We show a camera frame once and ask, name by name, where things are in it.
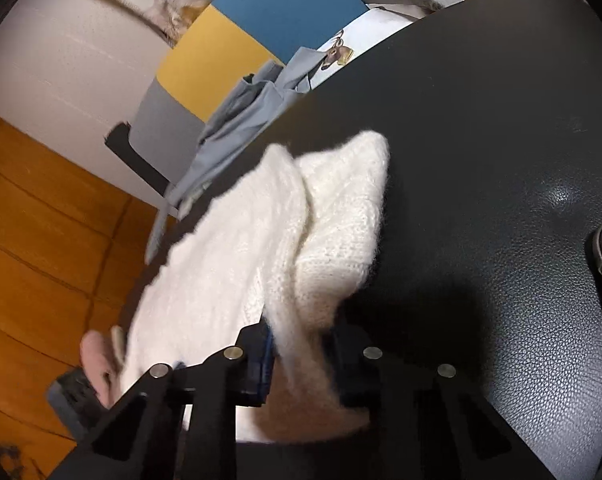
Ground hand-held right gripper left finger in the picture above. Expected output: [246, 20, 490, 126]
[48, 322, 276, 480]

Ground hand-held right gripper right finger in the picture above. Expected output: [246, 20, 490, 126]
[328, 325, 557, 480]

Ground cream knit sweater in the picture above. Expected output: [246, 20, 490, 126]
[126, 130, 392, 443]

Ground person's left hand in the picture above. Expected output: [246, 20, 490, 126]
[80, 326, 128, 411]

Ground grey garment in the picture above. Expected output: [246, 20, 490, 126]
[168, 47, 327, 221]

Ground grey yellow blue office chair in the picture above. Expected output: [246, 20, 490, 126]
[105, 0, 467, 266]

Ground white printed cushion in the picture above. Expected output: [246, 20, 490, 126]
[313, 7, 418, 89]

